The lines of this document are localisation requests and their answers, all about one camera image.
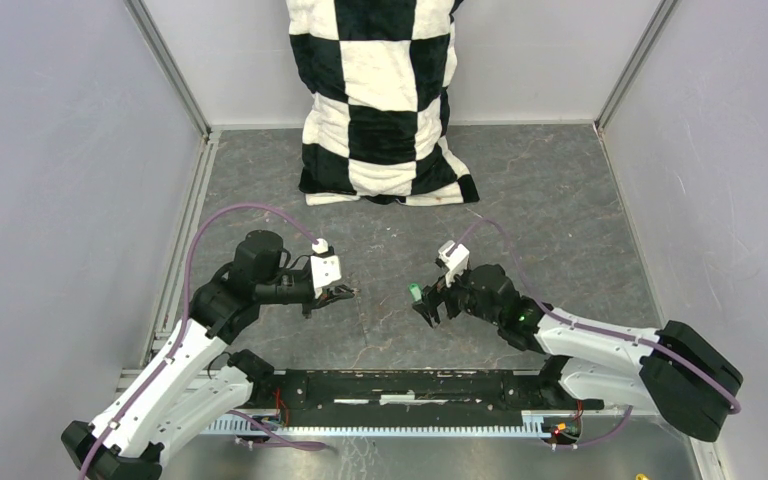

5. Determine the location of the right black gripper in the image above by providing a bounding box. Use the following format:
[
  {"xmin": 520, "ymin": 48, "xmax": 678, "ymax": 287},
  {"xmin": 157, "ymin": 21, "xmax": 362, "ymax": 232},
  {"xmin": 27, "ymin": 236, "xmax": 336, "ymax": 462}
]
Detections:
[{"xmin": 412, "ymin": 263, "xmax": 501, "ymax": 329}]

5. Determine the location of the green tag key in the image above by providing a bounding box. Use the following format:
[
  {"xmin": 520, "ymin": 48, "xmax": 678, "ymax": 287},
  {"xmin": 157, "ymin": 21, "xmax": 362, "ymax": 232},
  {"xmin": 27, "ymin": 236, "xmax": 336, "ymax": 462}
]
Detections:
[{"xmin": 409, "ymin": 283, "xmax": 423, "ymax": 303}]

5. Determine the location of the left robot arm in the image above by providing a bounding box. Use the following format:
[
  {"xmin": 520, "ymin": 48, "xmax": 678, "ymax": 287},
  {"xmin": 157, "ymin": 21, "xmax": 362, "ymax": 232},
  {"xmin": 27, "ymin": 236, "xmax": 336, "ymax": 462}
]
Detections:
[{"xmin": 61, "ymin": 230, "xmax": 346, "ymax": 479}]

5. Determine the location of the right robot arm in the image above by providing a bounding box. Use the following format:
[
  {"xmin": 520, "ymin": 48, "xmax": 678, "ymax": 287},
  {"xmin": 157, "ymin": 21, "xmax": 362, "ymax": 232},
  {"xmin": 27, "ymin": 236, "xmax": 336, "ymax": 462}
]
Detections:
[{"xmin": 409, "ymin": 265, "xmax": 744, "ymax": 442}]

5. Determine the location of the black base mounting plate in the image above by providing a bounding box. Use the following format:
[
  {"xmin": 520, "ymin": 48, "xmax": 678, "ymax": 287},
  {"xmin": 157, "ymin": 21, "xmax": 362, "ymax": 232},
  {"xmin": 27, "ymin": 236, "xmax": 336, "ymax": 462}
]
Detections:
[{"xmin": 238, "ymin": 370, "xmax": 605, "ymax": 427}]

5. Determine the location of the black white checkered blanket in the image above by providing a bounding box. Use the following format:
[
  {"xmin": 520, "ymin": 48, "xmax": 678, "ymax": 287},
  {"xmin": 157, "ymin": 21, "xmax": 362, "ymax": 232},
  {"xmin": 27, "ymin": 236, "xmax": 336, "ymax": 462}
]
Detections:
[{"xmin": 287, "ymin": 1, "xmax": 479, "ymax": 207}]

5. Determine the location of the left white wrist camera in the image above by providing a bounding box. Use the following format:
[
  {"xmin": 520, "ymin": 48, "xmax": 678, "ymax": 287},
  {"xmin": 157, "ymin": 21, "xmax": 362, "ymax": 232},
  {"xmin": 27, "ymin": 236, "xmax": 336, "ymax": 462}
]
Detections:
[{"xmin": 309, "ymin": 238, "xmax": 342, "ymax": 298}]

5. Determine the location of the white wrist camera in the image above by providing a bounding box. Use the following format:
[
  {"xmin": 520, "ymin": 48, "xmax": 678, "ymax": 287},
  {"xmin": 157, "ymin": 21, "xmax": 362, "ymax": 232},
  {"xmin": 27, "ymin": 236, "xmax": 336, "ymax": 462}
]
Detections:
[
  {"xmin": 309, "ymin": 238, "xmax": 342, "ymax": 298},
  {"xmin": 435, "ymin": 240, "xmax": 470, "ymax": 287}
]

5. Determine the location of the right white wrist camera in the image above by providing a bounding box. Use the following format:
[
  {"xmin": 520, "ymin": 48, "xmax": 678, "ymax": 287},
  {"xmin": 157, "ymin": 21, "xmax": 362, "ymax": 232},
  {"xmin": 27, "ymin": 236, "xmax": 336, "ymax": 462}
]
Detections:
[{"xmin": 435, "ymin": 240, "xmax": 470, "ymax": 287}]

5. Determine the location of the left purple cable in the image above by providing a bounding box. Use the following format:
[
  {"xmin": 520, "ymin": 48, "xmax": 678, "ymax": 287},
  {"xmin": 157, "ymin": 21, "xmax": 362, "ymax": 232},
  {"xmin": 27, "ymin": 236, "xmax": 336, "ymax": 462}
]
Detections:
[{"xmin": 77, "ymin": 203, "xmax": 329, "ymax": 480}]

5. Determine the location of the aluminium frame rail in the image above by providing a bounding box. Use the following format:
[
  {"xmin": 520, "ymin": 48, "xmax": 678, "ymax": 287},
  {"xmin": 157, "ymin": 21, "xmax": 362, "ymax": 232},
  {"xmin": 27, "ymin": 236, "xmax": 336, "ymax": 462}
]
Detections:
[{"xmin": 110, "ymin": 368, "xmax": 713, "ymax": 417}]

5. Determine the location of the grey slotted cable duct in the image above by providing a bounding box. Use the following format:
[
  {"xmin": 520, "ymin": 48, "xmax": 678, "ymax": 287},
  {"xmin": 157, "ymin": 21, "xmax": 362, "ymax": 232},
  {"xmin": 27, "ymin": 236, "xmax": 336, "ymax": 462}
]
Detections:
[{"xmin": 201, "ymin": 414, "xmax": 550, "ymax": 440}]

